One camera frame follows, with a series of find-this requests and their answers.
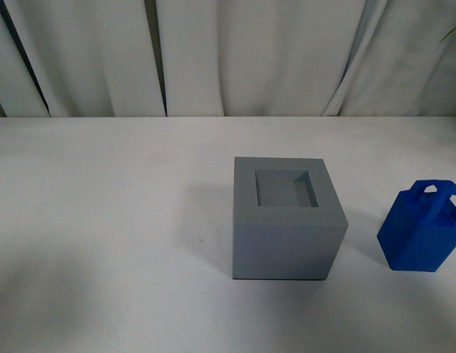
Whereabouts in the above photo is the blue handled block part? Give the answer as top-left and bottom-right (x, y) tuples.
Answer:
(377, 179), (456, 272)

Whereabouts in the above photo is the gray cube base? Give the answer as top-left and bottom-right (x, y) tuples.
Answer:
(232, 157), (349, 280)

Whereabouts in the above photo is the white curtain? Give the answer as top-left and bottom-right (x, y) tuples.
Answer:
(0, 1), (456, 117)

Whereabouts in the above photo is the green plant leaf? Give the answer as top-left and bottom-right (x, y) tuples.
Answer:
(441, 25), (456, 42)

